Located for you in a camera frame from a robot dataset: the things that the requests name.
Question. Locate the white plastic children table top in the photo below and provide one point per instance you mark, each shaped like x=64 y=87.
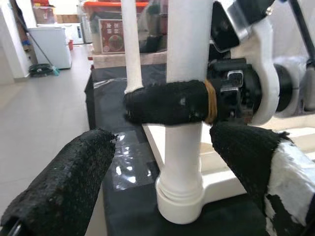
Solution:
x=221 y=182

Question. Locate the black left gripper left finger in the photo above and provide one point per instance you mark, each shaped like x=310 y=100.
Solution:
x=56 y=191

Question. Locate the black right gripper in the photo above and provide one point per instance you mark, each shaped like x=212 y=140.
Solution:
x=241 y=93

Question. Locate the white fridge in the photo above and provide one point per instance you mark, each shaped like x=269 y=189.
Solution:
x=51 y=46

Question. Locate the clear plastic film scrap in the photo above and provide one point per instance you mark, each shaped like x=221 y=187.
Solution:
x=108 y=83

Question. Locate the small red bottle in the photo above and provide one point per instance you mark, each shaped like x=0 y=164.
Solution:
x=71 y=45

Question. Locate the orange box lid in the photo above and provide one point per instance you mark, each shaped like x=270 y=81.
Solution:
x=103 y=6

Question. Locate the crumpled clear plastic film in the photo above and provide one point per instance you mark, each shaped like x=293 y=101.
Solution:
x=133 y=167

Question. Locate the brown cardboard box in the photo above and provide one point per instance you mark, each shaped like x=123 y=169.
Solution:
x=44 y=13

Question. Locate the broom with green head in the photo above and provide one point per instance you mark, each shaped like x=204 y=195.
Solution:
x=55 y=70

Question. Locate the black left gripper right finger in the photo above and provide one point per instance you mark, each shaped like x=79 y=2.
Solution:
x=251 y=157

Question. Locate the white plastic table leg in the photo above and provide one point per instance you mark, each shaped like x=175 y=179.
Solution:
x=187 y=41
x=131 y=49

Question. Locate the black round floor object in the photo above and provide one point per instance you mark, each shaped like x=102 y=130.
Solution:
x=39 y=70

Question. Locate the patterned beige cloth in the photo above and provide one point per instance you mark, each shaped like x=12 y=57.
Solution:
x=110 y=60

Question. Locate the black tablecloth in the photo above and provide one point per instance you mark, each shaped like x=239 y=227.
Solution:
x=133 y=209

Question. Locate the box with red print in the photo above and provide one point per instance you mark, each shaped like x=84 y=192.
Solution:
x=112 y=37

